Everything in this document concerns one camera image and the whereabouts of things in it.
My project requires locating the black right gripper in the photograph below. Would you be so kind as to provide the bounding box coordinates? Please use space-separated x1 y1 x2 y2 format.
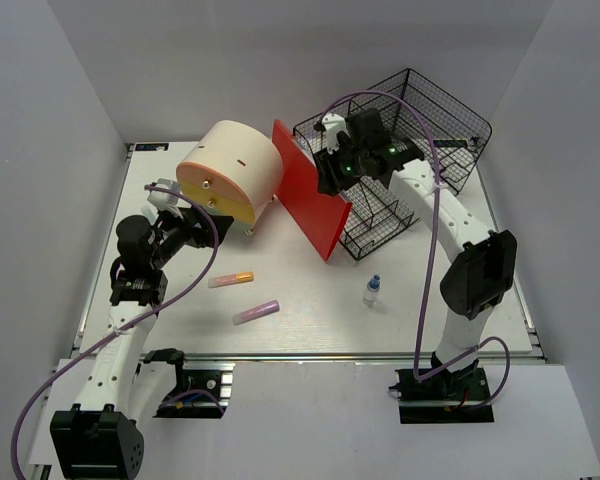
313 137 367 198

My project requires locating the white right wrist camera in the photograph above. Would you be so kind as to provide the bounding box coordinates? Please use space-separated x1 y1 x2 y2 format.
314 113 347 154

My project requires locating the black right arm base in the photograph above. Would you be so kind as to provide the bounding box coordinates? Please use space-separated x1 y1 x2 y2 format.
388 363 494 425

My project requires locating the aluminium front rail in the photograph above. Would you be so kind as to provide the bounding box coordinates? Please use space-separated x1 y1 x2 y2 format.
185 347 546 361

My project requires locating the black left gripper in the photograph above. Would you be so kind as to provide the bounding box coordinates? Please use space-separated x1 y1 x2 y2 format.
149 203 234 270

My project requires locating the black wire mesh organizer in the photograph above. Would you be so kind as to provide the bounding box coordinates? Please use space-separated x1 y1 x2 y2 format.
293 69 492 260

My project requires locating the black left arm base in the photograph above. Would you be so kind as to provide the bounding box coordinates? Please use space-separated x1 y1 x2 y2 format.
136 348 233 419

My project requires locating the yellow bottom drawer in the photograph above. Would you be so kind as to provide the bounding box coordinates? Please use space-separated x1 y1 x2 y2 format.
181 180 256 225

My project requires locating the black label sticker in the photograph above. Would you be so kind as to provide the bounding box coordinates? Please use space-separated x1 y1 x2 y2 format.
134 143 169 152

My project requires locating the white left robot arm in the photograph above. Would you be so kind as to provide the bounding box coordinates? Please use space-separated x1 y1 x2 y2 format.
50 207 234 479

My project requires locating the purple tube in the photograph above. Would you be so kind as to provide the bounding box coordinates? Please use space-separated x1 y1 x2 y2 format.
232 300 280 325

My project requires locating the cream semicircular drawer box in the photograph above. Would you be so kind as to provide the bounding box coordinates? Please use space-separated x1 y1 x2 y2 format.
178 120 284 230

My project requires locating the red file folder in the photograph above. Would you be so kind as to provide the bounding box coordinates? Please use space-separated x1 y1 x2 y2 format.
272 119 352 262

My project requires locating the orange capped pink tube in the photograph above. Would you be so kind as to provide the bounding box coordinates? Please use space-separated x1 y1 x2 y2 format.
208 271 254 288

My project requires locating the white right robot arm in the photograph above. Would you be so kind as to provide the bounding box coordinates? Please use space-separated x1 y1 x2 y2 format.
313 108 517 399

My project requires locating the peach top drawer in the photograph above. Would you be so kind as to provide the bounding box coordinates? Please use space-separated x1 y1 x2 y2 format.
176 161 250 206

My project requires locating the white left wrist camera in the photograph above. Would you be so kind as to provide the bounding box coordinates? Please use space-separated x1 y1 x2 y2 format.
147 178 181 212

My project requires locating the green capped tube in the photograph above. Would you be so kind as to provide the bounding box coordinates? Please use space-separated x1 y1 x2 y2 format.
142 209 156 224

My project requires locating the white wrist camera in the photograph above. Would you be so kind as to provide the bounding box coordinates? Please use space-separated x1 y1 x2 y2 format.
147 178 181 212
314 113 347 154

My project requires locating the small blue capped bottle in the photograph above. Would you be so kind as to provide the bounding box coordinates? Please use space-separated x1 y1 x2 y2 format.
363 274 380 306

